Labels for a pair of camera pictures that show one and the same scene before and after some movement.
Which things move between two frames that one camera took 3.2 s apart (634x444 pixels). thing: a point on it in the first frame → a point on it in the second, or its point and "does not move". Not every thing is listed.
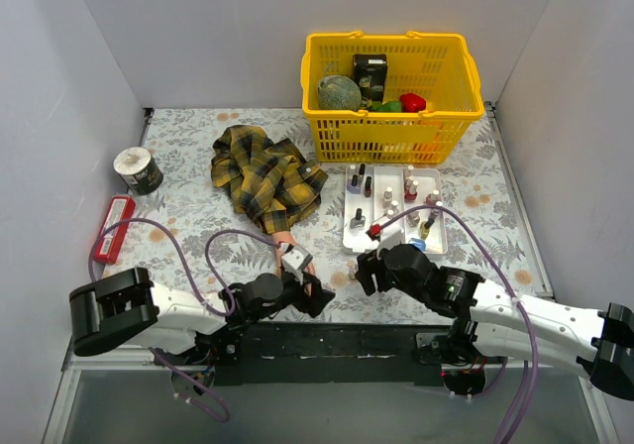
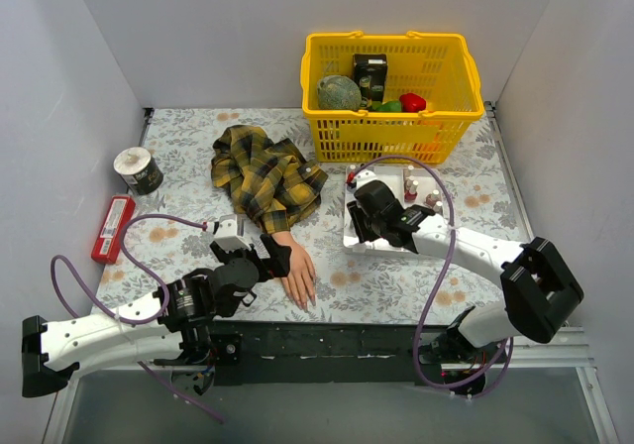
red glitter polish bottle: [411, 194] does not move
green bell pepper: [388, 106] does not move
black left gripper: [307, 294] → [270, 262]
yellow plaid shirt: [268, 180] does not move
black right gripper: [369, 271] → [364, 221]
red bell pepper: [412, 103] does not move
